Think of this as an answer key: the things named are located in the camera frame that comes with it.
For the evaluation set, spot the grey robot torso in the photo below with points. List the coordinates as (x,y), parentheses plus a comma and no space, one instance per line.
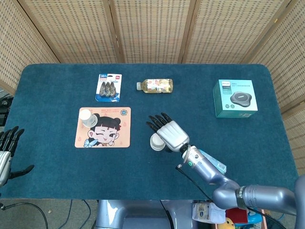
(133,214)

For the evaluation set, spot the yellow drink plastic bottle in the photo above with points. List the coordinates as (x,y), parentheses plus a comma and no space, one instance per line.
(157,86)

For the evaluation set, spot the cartoon girl mouse pad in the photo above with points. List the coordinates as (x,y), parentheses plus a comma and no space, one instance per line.
(114,133)

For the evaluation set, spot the red book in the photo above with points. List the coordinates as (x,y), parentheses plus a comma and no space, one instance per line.
(237,215)

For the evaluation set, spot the bamboo folding screen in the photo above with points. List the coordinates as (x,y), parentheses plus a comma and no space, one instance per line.
(152,23)

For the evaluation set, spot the teal speakerphone product box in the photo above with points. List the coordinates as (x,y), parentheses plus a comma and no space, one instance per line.
(236,100)

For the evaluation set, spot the white fabric bag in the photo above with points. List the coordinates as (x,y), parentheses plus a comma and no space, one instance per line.
(205,213)

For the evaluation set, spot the yellow plush toy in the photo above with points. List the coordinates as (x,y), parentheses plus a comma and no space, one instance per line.
(229,223)

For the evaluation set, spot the black equipment beside table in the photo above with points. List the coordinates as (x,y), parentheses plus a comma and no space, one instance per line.
(4,112)

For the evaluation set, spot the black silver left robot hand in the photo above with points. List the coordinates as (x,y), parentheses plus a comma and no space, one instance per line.
(4,164)

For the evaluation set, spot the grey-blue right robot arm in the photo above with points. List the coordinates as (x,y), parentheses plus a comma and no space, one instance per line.
(257,195)

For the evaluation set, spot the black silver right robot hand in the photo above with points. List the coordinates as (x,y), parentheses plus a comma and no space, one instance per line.
(172,136)

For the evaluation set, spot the blue binder clip blister pack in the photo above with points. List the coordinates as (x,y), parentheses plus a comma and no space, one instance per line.
(108,88)

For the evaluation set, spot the blue felt table cloth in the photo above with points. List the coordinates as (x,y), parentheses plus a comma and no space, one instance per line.
(119,171)

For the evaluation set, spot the teal drink can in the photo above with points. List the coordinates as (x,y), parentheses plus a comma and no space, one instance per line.
(215,163)

